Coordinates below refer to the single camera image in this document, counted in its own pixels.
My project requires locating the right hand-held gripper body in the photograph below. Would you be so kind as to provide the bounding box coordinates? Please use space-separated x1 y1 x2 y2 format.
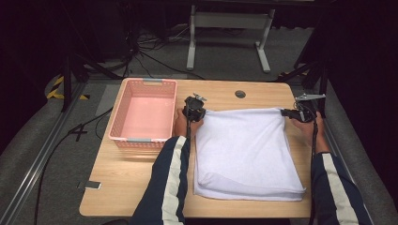
294 93 327 124

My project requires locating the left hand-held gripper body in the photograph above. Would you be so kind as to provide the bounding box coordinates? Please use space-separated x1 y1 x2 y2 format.
182 92 207 122

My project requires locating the white towel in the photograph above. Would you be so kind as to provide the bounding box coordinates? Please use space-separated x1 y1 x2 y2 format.
192 107 307 202

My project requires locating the person's right hand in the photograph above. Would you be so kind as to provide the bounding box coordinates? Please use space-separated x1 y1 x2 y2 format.
290 112 325 143

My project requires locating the person's left hand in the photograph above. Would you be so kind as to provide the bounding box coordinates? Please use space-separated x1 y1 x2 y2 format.
174 107 205 139

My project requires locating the black metal stand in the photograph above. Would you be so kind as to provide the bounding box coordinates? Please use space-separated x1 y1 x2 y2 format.
60 52 123 113
275 59 329 119

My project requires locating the pink plastic basket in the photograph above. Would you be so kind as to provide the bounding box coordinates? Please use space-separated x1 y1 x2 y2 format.
108 78 178 149

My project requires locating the right arm dark sleeve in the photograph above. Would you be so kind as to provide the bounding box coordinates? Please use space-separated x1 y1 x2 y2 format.
304 88 376 225

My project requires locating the black floor tape mark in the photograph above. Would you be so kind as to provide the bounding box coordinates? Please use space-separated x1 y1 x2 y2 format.
68 124 88 143

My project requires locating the grey tape piece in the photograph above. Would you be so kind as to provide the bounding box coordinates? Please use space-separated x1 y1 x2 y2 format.
77 180 102 190

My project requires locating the yellow black floor tape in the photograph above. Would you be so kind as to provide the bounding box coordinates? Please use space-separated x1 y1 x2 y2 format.
46 75 90 101

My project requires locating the right hand-held gripper cable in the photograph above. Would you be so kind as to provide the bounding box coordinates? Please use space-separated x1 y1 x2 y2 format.
309 120 318 225

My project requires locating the bundle of black cables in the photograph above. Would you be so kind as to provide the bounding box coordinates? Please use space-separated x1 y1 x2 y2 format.
125 27 205 81

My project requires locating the grey metal table frame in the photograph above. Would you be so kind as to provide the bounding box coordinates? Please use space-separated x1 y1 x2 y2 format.
186 4 276 74

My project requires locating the long black floor cable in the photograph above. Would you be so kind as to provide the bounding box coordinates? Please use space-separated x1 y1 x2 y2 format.
32 107 114 225

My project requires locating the aluminium floor rail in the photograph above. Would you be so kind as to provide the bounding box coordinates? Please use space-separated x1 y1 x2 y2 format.
0 82 87 225

